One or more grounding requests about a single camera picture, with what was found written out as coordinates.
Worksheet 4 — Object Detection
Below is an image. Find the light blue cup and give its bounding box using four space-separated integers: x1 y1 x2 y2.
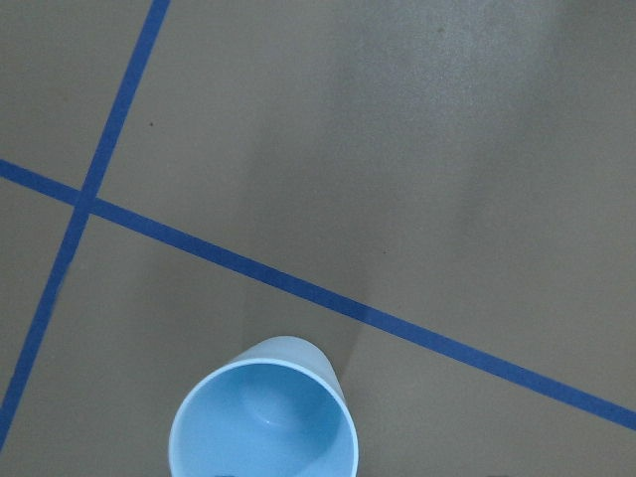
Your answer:
168 336 360 476

